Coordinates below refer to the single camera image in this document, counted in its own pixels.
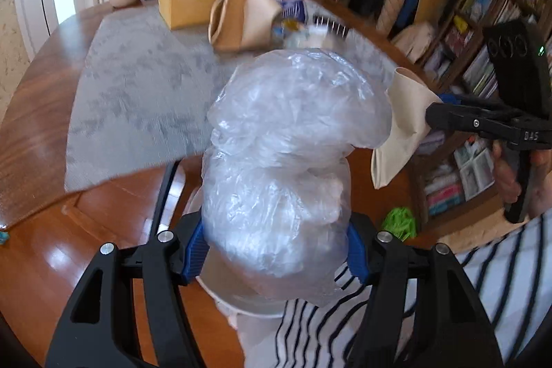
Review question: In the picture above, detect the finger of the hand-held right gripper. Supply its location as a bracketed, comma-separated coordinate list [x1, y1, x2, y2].
[440, 92, 503, 112]
[425, 102, 518, 145]

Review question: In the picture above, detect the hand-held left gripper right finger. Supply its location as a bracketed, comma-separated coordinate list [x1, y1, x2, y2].
[345, 215, 505, 368]

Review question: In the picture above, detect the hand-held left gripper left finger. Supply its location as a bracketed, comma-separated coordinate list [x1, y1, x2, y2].
[45, 213, 210, 368]

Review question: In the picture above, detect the beige cloth bag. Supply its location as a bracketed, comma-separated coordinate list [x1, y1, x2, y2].
[372, 67, 443, 190]

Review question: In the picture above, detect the clear plastic bag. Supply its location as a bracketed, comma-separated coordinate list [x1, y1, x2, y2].
[200, 48, 393, 302]

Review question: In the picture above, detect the person's right hand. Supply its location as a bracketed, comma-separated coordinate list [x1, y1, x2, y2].
[492, 141, 552, 219]

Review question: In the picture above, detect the green crumpled plastic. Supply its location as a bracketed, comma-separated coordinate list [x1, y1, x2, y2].
[381, 206, 417, 241]

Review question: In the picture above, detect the wooden bookshelf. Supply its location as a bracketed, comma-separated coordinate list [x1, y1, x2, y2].
[405, 0, 552, 228]

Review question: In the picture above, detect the striped shirt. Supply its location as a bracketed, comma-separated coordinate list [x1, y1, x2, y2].
[276, 208, 552, 368]

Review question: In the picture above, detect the black comb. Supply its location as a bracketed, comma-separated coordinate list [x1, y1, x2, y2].
[310, 14, 348, 38]

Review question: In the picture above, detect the grey leaf pattern placemat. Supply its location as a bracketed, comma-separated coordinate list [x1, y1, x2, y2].
[65, 1, 406, 193]

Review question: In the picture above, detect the brown paper bag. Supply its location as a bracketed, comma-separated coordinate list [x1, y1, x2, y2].
[208, 0, 283, 52]

